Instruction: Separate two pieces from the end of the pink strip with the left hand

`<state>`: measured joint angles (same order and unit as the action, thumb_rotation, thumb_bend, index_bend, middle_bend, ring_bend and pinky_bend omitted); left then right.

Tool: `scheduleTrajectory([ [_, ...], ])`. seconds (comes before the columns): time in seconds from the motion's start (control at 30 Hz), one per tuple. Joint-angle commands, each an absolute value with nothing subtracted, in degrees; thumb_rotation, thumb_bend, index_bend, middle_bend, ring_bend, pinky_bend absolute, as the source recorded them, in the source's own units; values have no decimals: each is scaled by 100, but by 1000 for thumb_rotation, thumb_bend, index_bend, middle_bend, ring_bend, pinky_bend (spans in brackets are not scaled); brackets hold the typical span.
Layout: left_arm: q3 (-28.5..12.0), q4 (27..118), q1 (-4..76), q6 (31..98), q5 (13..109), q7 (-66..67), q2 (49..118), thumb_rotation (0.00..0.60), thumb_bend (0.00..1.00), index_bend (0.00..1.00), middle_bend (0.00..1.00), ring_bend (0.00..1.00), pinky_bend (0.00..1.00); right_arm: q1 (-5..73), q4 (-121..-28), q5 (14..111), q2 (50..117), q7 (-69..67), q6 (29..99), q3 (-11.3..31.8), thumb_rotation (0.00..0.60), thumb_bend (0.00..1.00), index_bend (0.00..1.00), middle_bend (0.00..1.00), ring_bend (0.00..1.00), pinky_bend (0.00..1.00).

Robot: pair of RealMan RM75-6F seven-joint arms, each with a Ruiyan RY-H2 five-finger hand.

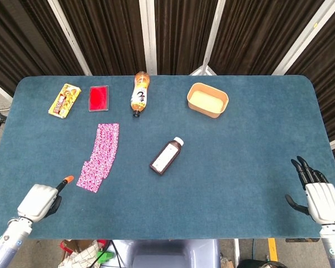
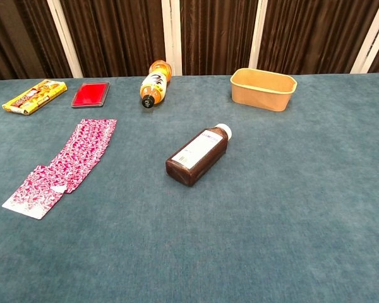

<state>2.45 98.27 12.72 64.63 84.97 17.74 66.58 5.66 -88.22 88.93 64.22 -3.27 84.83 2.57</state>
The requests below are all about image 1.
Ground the yellow snack package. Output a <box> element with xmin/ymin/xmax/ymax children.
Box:
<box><xmin>47</xmin><ymin>83</ymin><xmax>82</xmax><ymax>119</ymax></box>

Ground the green plastic object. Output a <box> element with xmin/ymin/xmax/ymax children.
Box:
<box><xmin>96</xmin><ymin>250</ymin><xmax>115</xmax><ymax>264</ymax></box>

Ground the red rectangular box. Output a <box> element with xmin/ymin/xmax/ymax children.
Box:
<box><xmin>88</xmin><ymin>85</ymin><xmax>110</xmax><ymax>113</ymax></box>

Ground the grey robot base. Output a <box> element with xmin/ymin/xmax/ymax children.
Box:
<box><xmin>111</xmin><ymin>239</ymin><xmax>221</xmax><ymax>268</ymax></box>

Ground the blue felt table cover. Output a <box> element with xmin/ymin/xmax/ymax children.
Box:
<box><xmin>0</xmin><ymin>74</ymin><xmax>335</xmax><ymax>241</ymax></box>

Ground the kraft paper food container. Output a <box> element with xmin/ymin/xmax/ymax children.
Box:
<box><xmin>186</xmin><ymin>82</ymin><xmax>229</xmax><ymax>119</ymax></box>

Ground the pink white card spread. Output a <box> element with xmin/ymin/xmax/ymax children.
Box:
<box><xmin>76</xmin><ymin>122</ymin><xmax>120</xmax><ymax>194</ymax></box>

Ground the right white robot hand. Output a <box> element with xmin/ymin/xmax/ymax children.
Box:
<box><xmin>284</xmin><ymin>155</ymin><xmax>335</xmax><ymax>226</ymax></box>

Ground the brown bottle white cap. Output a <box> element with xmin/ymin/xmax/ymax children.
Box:
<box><xmin>149</xmin><ymin>136</ymin><xmax>185</xmax><ymax>176</ymax></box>

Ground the orange drink bottle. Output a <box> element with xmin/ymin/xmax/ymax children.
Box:
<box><xmin>130</xmin><ymin>71</ymin><xmax>151</xmax><ymax>118</ymax></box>

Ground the cardboard box with paper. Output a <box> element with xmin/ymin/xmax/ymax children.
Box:
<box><xmin>58</xmin><ymin>239</ymin><xmax>108</xmax><ymax>268</ymax></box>

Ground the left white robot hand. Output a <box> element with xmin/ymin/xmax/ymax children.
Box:
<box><xmin>17</xmin><ymin>175</ymin><xmax>74</xmax><ymax>223</ymax></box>

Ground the dark brown curtain panel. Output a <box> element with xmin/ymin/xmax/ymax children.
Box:
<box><xmin>0</xmin><ymin>0</ymin><xmax>86</xmax><ymax>96</ymax></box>
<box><xmin>208</xmin><ymin>0</ymin><xmax>324</xmax><ymax>75</ymax></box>
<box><xmin>155</xmin><ymin>0</ymin><xmax>219</xmax><ymax>75</ymax></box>
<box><xmin>285</xmin><ymin>0</ymin><xmax>335</xmax><ymax>179</ymax></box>
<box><xmin>58</xmin><ymin>0</ymin><xmax>149</xmax><ymax>76</ymax></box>

